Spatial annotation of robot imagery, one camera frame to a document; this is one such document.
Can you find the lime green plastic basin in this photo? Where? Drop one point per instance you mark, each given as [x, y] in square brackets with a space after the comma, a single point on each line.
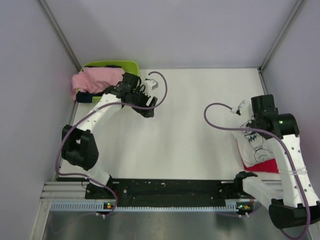
[94, 77]

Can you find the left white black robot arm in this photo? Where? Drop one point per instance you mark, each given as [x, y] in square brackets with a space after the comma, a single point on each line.
[79, 141]

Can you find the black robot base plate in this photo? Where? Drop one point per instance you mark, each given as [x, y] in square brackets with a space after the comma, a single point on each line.
[174, 200]

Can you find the folded red t-shirt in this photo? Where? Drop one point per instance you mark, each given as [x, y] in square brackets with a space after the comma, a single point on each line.
[269, 166]

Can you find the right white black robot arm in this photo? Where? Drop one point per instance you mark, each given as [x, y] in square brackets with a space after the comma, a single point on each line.
[269, 135]

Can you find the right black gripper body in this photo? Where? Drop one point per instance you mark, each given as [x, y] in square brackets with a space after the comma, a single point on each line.
[253, 124]

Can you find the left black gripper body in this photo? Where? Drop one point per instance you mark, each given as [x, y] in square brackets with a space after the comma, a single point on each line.
[140, 97]

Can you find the navy blue t-shirt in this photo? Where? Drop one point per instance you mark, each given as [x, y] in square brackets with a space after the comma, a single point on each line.
[85, 97]

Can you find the white and green t-shirt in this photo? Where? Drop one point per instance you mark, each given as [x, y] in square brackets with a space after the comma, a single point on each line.
[253, 148]

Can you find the pink t-shirt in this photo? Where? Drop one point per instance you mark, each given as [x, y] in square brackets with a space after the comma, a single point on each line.
[97, 80]

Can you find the grey slotted cable duct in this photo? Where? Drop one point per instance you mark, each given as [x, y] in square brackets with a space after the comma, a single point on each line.
[104, 207]

